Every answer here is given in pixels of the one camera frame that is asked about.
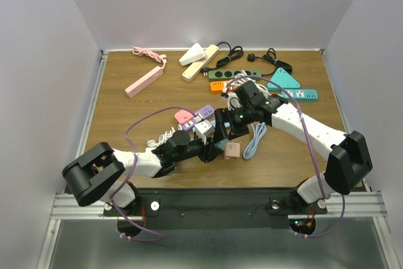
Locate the teal rectangular power strip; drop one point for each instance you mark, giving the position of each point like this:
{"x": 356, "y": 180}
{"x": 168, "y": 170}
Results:
{"x": 301, "y": 95}

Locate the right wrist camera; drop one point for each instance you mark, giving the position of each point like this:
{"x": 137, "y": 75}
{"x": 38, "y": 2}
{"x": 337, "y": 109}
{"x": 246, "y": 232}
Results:
{"x": 229, "y": 95}

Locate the orange power strip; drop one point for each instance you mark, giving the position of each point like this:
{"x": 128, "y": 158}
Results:
{"x": 216, "y": 87}

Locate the green power strip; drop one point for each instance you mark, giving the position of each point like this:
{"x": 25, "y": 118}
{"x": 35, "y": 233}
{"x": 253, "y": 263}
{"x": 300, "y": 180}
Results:
{"x": 222, "y": 75}

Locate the pink power strip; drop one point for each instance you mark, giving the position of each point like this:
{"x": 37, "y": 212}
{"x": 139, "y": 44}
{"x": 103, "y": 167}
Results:
{"x": 144, "y": 81}

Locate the purple power strip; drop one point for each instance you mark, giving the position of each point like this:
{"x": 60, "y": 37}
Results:
{"x": 202, "y": 114}

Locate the teal triangular socket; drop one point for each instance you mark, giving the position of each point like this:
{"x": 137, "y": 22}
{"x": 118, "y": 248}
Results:
{"x": 284, "y": 79}

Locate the beige power strip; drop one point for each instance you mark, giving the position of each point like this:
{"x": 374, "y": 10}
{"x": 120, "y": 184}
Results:
{"x": 194, "y": 69}

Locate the teal cube adapter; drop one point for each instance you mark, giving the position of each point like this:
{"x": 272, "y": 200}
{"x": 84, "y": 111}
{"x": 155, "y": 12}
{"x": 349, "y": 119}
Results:
{"x": 222, "y": 144}

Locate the pink cube socket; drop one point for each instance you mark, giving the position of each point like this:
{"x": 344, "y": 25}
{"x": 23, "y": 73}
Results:
{"x": 232, "y": 151}

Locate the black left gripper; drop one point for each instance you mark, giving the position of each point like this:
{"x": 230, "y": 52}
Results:
{"x": 208, "y": 150}

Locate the white triangular socket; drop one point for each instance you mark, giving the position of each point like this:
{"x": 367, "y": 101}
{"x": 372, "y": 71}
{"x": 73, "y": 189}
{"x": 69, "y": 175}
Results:
{"x": 193, "y": 54}

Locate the aluminium frame rail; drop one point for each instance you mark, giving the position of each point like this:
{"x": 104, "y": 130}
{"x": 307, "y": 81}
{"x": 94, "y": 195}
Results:
{"x": 64, "y": 111}

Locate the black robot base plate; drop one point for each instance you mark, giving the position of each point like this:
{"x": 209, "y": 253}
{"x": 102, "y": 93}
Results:
{"x": 223, "y": 208}

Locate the pink plug adapter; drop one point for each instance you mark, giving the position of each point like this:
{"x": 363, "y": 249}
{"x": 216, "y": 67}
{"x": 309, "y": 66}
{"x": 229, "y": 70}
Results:
{"x": 183, "y": 116}

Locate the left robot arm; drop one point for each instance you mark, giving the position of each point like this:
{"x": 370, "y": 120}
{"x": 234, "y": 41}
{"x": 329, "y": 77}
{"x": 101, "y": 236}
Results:
{"x": 94, "y": 175}

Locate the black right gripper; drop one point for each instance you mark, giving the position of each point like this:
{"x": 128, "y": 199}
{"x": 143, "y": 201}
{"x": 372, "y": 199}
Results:
{"x": 224, "y": 115}

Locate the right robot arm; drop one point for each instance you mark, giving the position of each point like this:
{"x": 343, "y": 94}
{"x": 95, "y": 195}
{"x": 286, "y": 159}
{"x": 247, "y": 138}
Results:
{"x": 347, "y": 155}

